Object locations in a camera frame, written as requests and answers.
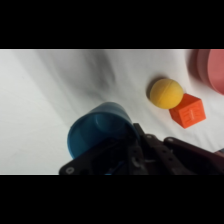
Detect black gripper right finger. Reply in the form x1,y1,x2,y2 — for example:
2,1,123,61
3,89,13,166
133,122,224,175

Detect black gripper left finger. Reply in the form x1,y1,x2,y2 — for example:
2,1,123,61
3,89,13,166
59,134,148,175

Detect blue plastic cup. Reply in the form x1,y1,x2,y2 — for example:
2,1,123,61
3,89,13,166
66,101,142,175

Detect pink plastic bowl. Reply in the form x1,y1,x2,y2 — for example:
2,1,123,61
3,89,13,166
194,49,224,96

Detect orange cube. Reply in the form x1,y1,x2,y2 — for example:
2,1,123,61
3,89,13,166
168,93,207,129

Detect yellow ball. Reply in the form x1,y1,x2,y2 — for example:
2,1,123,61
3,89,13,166
149,78,185,110

